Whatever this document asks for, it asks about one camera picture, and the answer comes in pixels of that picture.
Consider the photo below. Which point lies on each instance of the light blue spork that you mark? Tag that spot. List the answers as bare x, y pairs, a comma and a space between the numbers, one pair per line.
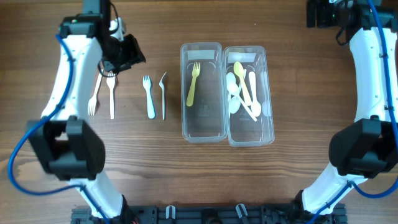
150, 106

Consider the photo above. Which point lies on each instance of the right clear plastic container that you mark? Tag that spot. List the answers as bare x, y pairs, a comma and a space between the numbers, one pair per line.
243, 131

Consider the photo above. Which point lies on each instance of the yellow plastic fork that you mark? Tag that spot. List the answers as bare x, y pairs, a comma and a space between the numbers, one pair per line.
191, 92

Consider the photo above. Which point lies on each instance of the clear plastic container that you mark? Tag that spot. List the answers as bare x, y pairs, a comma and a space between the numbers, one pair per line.
243, 131
205, 121

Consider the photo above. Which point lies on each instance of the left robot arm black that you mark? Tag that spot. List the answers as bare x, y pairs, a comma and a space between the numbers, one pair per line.
62, 139

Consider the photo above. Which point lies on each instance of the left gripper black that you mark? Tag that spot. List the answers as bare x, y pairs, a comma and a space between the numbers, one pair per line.
135, 55

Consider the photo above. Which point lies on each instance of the white plastic fork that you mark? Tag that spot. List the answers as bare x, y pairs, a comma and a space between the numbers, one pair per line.
111, 82

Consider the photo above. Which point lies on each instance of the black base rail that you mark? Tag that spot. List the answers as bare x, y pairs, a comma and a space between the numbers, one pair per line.
265, 214

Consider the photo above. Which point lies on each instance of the left clear plastic container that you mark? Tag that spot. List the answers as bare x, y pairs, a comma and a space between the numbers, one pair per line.
205, 121

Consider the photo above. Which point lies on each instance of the white wide-handled spoon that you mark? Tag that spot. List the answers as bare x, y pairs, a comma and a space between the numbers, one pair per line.
256, 106

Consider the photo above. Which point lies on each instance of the yellow plastic spoon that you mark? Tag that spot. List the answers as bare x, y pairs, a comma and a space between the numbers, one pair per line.
239, 72

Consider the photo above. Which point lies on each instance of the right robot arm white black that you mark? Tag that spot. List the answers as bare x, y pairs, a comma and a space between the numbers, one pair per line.
367, 147

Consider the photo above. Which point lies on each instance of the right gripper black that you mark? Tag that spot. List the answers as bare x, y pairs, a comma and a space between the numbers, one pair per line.
323, 20

